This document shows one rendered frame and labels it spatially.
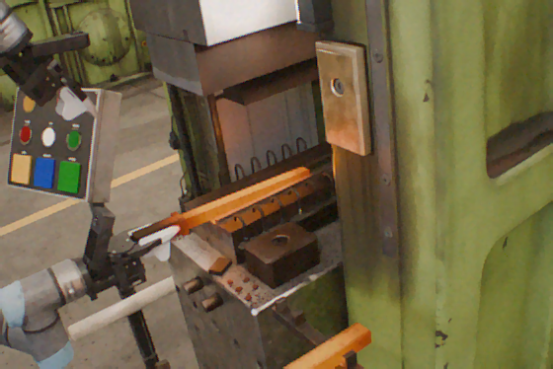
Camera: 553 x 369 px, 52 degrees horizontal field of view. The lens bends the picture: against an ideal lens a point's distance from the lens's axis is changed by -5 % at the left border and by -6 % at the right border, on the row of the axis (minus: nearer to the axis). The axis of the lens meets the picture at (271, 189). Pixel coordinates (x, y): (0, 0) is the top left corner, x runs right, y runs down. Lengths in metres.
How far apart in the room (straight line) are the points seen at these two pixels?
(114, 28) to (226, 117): 4.61
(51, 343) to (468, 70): 0.84
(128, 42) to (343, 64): 5.19
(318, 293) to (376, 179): 0.30
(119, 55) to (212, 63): 4.99
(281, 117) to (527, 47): 0.66
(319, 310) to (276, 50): 0.50
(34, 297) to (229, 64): 0.53
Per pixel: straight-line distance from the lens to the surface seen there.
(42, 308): 1.10
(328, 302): 1.19
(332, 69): 0.92
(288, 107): 1.49
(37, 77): 1.12
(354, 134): 0.93
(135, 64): 6.11
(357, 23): 0.88
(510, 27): 1.02
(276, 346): 1.15
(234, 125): 1.41
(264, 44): 1.09
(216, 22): 0.97
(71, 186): 1.53
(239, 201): 1.22
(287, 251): 1.10
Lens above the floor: 1.59
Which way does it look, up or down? 28 degrees down
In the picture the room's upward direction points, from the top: 9 degrees counter-clockwise
